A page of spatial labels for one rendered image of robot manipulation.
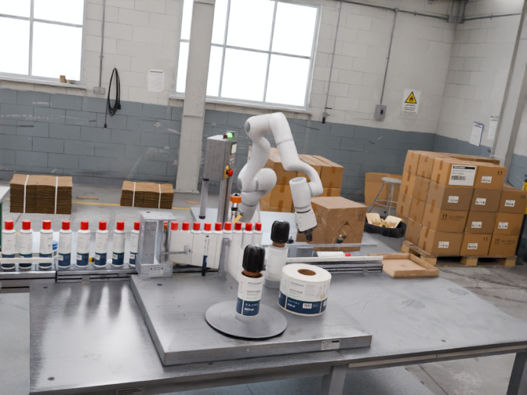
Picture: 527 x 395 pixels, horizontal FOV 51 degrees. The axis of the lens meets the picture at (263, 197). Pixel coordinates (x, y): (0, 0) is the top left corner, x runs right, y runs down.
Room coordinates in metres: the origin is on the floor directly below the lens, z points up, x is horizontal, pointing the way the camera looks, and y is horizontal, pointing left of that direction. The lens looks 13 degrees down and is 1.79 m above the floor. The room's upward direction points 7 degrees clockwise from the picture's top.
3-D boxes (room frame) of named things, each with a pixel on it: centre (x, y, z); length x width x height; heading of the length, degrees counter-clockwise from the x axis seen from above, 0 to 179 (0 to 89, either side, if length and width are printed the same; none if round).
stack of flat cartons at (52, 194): (6.04, 2.50, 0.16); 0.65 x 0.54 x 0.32; 111
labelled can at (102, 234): (2.28, 0.68, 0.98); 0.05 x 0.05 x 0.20
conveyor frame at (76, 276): (2.54, 0.09, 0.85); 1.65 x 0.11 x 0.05; 114
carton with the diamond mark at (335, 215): (3.11, -0.41, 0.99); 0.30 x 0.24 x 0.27; 125
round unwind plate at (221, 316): (1.92, 0.01, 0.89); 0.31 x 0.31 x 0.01
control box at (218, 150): (2.57, 0.22, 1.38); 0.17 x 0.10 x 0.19; 169
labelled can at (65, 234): (2.22, 0.81, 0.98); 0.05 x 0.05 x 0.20
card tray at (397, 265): (2.94, -0.82, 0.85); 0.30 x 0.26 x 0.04; 114
